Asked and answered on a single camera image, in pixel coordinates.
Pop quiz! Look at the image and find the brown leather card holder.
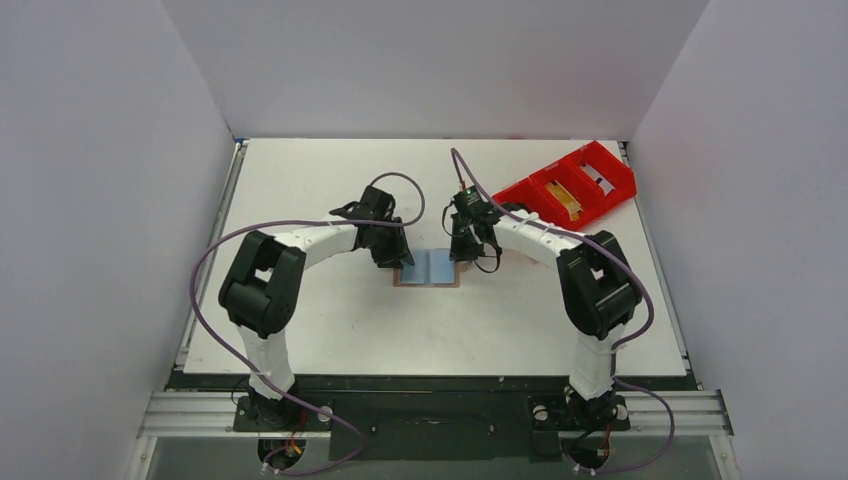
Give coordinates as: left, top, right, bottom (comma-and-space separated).
393, 248, 460, 288

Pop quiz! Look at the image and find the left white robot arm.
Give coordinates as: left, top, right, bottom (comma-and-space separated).
218, 186, 414, 430

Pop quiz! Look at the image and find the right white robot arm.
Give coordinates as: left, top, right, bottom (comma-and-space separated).
449, 187, 642, 427

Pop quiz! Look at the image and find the yellow card in bin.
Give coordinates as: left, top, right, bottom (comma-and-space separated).
545, 181, 583, 222

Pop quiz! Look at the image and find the white card in bin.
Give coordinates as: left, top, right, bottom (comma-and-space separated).
581, 164, 615, 196

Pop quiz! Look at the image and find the red three-compartment bin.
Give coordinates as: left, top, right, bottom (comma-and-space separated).
493, 141, 637, 231

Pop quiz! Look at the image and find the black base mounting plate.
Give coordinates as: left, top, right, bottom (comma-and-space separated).
233, 375, 631, 463

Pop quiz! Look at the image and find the aluminium frame rail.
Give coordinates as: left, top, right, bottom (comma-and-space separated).
138, 391, 733, 439

